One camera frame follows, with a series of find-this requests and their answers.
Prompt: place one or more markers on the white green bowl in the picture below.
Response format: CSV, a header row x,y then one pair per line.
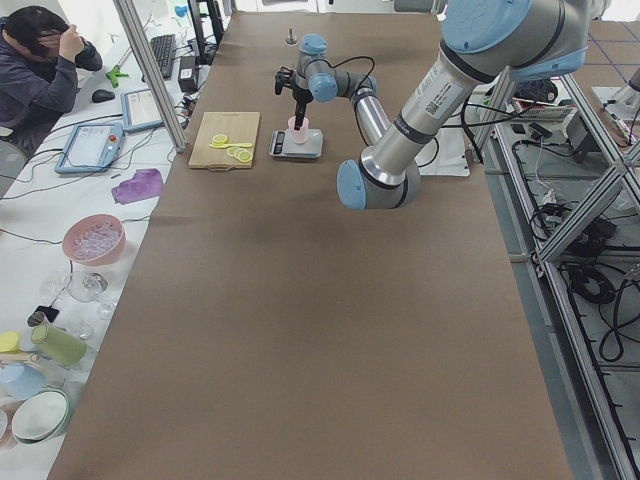
x,y
41,417

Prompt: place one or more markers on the seated person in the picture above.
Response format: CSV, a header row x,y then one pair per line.
x,y
40,57

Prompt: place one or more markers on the wooden cutting board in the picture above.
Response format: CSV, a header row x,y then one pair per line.
x,y
238,126

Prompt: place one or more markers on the yellow cup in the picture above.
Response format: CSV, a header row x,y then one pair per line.
x,y
10,342

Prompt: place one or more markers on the black power adapter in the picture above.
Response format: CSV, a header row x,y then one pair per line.
x,y
188,74

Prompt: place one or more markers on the silver kitchen scale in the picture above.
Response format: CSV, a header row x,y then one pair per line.
x,y
282,145

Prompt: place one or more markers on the far teach pendant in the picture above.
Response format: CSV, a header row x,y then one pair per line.
x,y
139,111

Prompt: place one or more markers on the lemon slice stack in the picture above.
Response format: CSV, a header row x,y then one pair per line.
x,y
242,155

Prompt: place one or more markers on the near teach pendant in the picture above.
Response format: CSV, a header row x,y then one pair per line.
x,y
90,147

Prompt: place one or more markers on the light blue cup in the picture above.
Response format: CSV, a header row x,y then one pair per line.
x,y
22,381

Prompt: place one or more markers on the teach pendant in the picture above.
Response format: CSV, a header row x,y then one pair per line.
x,y
90,147
139,111

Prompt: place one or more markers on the green plastic tool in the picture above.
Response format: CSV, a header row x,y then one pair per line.
x,y
114,75

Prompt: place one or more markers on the wine glass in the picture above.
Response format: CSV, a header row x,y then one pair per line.
x,y
85,287

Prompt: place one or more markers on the pink bowl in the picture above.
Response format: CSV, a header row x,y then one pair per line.
x,y
95,240

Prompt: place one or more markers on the green cup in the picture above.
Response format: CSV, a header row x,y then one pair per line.
x,y
59,345

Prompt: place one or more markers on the aluminium frame post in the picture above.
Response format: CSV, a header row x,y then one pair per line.
x,y
146,61

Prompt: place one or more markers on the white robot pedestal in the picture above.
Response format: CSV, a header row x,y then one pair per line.
x,y
445,155

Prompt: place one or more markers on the black keyboard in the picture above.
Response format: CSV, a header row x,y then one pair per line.
x,y
163,49

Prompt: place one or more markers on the purple cloth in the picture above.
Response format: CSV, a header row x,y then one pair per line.
x,y
144,184

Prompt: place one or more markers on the lemon slice single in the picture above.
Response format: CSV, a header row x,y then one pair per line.
x,y
219,140

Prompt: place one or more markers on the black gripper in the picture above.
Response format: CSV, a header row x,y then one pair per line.
x,y
300,95

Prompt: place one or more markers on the yellow plastic knife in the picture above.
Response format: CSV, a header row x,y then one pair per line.
x,y
245,145

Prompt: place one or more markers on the black computer mouse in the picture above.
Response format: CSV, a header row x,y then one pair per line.
x,y
102,95

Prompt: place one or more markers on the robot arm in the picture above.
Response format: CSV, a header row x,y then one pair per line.
x,y
532,40
316,79

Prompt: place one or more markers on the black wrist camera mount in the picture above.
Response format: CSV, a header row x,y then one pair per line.
x,y
283,80

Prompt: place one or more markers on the pink plastic cup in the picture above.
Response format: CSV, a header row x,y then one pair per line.
x,y
298,133

